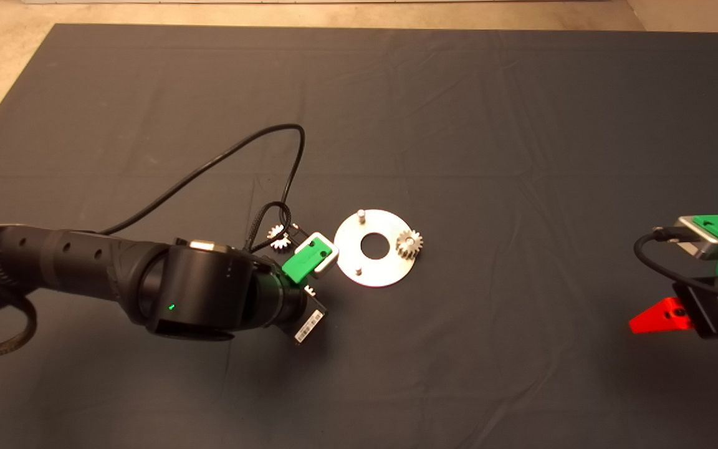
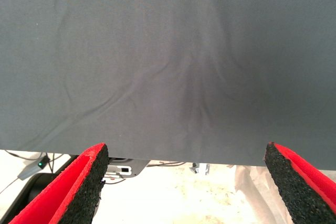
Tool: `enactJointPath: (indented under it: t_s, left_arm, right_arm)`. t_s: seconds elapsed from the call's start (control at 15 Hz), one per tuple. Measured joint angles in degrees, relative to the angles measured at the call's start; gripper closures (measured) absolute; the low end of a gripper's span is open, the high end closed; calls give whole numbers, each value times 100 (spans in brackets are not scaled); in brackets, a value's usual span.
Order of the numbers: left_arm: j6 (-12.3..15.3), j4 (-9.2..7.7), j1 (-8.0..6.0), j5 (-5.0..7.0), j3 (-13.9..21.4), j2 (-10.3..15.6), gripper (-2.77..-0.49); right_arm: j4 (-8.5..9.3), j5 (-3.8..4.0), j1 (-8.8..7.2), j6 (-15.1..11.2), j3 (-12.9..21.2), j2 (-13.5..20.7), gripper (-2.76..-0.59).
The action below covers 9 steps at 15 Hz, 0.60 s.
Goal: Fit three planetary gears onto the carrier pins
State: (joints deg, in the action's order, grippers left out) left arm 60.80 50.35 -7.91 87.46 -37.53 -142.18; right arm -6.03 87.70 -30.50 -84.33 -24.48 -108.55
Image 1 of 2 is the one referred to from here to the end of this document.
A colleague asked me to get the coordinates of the round metal carrier plate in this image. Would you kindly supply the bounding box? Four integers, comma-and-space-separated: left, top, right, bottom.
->
333, 210, 417, 288

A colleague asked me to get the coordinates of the dark grey table cloth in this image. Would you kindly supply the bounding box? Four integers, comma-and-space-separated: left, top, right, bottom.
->
0, 24, 718, 449

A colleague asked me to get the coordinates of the black camera cable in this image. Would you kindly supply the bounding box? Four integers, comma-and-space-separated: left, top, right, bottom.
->
100, 123, 307, 253
633, 228, 718, 306

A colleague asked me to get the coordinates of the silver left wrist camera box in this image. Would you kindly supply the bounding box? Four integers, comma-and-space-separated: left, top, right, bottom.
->
295, 231, 340, 275

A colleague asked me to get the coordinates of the green left camera mount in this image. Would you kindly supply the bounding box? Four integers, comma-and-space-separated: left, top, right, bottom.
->
281, 238, 328, 286

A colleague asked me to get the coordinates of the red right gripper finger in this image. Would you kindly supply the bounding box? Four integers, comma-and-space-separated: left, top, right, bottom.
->
629, 297, 691, 335

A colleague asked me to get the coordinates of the black left camera cable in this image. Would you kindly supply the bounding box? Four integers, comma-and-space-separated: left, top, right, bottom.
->
100, 123, 307, 253

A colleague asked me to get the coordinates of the black right camera cable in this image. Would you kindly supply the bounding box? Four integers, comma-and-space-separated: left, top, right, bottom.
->
633, 228, 718, 306

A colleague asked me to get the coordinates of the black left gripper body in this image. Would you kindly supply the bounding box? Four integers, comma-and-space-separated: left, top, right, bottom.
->
284, 288, 330, 345

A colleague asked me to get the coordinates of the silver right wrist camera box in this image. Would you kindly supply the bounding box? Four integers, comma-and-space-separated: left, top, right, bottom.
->
674, 216, 718, 259

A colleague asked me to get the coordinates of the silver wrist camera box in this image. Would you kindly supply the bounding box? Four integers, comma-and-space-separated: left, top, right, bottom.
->
674, 216, 718, 259
295, 231, 340, 275

